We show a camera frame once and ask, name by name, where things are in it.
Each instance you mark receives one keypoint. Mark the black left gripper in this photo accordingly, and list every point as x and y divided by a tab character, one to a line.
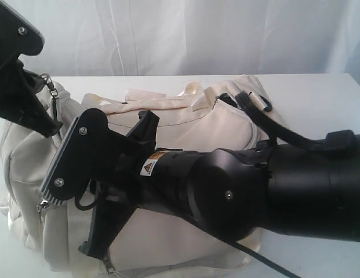
18	99

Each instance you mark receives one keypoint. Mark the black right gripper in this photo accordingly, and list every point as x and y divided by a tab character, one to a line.
168	181

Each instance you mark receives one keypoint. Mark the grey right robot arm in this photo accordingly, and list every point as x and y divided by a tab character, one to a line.
287	184

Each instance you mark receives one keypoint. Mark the white backdrop curtain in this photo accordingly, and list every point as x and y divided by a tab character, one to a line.
124	38

